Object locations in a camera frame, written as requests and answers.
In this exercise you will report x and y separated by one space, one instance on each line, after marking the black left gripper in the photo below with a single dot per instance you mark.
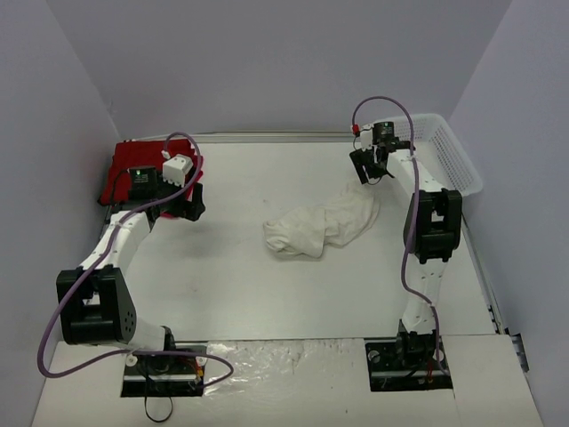
185 203

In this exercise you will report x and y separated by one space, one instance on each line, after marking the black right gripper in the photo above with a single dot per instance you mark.
367 157

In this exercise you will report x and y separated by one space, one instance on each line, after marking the white t-shirt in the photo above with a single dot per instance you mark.
308 230

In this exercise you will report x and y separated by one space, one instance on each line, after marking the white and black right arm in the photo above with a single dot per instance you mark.
432 231

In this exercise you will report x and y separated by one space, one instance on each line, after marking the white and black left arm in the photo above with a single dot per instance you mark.
97 307

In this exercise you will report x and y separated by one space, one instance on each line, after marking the dark red folded t-shirt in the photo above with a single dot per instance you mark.
140 153

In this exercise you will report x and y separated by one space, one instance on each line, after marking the white plastic basket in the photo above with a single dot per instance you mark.
441 153

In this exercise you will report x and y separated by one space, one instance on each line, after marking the white foam board front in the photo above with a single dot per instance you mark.
304 383

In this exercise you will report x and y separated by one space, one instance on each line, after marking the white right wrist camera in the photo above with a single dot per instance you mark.
363 134

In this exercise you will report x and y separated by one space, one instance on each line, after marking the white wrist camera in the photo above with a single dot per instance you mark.
363 134
176 169

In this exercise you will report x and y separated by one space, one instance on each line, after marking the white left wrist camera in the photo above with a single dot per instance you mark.
176 169

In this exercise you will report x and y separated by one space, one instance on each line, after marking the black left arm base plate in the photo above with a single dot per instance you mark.
164 376

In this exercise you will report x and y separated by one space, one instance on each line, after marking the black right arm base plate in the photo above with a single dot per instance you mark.
387 372

